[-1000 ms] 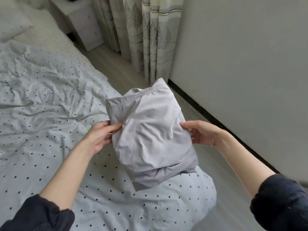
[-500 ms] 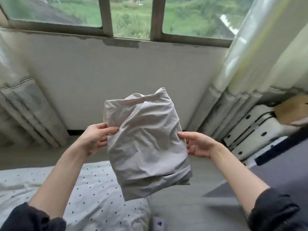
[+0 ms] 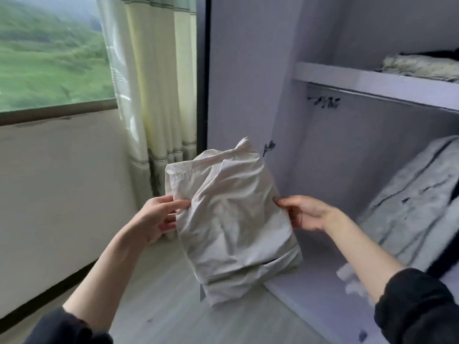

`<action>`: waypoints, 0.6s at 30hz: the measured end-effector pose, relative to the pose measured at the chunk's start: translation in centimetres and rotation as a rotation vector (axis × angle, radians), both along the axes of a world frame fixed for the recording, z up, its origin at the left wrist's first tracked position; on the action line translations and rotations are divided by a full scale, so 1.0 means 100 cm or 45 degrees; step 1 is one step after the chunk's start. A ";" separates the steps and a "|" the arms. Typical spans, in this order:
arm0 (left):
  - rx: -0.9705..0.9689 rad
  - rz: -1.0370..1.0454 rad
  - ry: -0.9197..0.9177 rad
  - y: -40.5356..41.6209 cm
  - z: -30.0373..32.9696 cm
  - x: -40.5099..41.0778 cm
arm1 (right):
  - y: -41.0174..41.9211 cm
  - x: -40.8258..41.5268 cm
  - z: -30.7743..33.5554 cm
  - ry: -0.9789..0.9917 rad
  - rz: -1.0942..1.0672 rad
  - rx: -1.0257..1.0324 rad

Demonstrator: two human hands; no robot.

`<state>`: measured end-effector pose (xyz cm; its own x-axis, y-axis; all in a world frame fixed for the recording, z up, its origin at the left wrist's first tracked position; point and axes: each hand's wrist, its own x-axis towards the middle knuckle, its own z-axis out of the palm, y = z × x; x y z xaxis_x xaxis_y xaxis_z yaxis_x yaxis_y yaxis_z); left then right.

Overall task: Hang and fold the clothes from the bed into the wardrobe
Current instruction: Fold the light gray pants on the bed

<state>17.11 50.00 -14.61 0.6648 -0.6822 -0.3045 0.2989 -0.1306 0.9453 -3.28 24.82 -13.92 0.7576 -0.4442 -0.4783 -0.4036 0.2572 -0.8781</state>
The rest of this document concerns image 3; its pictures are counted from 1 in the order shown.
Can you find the person's left hand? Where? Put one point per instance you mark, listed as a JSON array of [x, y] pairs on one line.
[[159, 218]]

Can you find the person's right hand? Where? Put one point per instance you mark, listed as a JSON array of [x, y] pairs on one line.
[[307, 211]]

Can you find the black garment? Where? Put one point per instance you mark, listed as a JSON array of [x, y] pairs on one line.
[[446, 258]]

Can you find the light grey wardrobe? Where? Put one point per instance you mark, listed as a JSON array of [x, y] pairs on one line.
[[244, 68]]

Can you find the cream polka dot pants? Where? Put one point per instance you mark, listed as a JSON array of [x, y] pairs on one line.
[[419, 68]]

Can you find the person's left forearm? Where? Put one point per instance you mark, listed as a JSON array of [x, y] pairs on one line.
[[107, 283]]

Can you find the person's right forearm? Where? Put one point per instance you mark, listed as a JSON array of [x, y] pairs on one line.
[[366, 258]]

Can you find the grey wardrobe shelf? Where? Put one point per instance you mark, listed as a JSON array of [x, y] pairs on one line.
[[373, 83]]

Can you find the cluster of metal clips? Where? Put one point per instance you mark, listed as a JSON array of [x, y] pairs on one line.
[[325, 101]]

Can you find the dark framed window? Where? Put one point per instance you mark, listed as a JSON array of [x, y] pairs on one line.
[[50, 111]]

